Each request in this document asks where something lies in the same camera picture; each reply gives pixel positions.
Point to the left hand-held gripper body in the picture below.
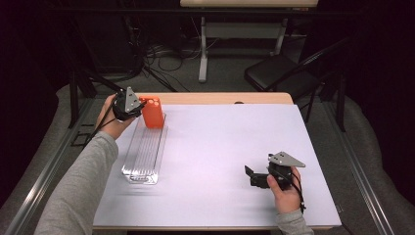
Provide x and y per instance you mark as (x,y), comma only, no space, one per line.
(127,104)

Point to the clear plastic bin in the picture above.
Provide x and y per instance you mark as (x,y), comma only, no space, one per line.
(145,153)

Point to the black folding chair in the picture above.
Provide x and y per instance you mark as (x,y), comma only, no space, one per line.
(270,73)

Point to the white desk with metal legs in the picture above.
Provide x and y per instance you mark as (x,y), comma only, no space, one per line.
(241,31)

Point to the black metal stand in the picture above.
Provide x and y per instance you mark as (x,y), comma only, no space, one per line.
(341,104)
(74,98)

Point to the metal floor rail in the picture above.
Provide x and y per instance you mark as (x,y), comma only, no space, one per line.
(362,176)
(42,182)

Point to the orange phone case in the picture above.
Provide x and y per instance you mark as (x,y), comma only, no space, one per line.
(153,114)

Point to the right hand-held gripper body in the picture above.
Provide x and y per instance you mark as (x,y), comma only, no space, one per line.
(280,171)

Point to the person's right hand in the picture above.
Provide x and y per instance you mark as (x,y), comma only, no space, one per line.
(287,200)

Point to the white table cover sheet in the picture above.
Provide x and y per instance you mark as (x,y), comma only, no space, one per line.
(212,147)

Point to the person's left hand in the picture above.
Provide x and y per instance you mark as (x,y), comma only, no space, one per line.
(111,125)

